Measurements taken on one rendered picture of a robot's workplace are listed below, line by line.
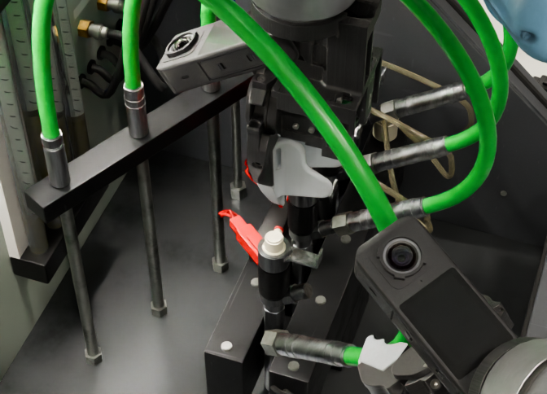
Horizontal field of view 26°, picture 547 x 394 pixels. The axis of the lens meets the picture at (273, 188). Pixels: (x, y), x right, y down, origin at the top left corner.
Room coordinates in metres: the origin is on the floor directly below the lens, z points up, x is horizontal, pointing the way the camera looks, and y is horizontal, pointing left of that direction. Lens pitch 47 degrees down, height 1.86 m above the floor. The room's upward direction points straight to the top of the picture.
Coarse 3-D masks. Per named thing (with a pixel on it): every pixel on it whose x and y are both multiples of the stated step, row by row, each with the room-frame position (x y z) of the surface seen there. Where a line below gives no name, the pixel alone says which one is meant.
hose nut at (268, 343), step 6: (270, 330) 0.56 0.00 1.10; (276, 330) 0.56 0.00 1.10; (282, 330) 0.56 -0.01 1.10; (264, 336) 0.55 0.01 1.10; (270, 336) 0.55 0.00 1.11; (276, 336) 0.54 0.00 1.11; (264, 342) 0.55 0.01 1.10; (270, 342) 0.54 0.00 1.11; (264, 348) 0.54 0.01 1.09; (270, 348) 0.54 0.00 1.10; (270, 354) 0.54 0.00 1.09; (276, 354) 0.53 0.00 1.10
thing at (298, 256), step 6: (294, 252) 0.65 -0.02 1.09; (300, 252) 0.65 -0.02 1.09; (306, 252) 0.65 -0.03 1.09; (288, 258) 0.64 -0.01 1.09; (294, 258) 0.64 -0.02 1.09; (300, 258) 0.64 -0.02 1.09; (306, 258) 0.64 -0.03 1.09; (312, 258) 0.64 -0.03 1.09; (300, 264) 0.64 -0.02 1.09; (306, 264) 0.64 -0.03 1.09; (312, 264) 0.64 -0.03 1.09
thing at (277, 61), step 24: (48, 0) 0.69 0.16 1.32; (216, 0) 0.58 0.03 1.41; (48, 24) 0.70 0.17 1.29; (240, 24) 0.56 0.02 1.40; (48, 48) 0.71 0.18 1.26; (264, 48) 0.55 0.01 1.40; (48, 72) 0.71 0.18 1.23; (288, 72) 0.54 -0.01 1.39; (48, 96) 0.71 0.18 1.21; (312, 96) 0.53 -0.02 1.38; (48, 120) 0.71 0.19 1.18; (312, 120) 0.52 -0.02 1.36; (336, 120) 0.52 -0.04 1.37; (48, 144) 0.71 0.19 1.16; (336, 144) 0.51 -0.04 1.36; (360, 168) 0.50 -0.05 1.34; (360, 192) 0.49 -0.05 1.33; (384, 216) 0.48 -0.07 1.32
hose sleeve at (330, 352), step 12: (288, 336) 0.54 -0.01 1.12; (300, 336) 0.53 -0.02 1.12; (276, 348) 0.54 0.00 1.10; (288, 348) 0.53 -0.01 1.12; (300, 348) 0.52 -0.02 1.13; (312, 348) 0.52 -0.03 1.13; (324, 348) 0.51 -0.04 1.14; (336, 348) 0.50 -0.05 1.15; (312, 360) 0.51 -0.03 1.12; (324, 360) 0.50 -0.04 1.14; (336, 360) 0.50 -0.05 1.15
